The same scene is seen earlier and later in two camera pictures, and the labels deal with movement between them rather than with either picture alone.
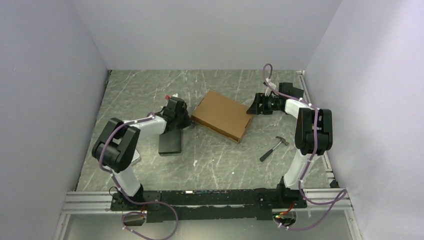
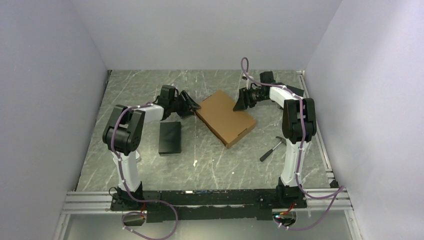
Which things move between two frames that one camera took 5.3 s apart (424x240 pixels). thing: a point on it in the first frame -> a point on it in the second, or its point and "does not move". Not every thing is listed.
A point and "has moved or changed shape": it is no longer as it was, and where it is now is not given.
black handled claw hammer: (282, 140) does not move
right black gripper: (259, 99) -> (243, 100)
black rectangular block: (170, 143) does not move
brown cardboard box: (225, 116) has moved or changed shape
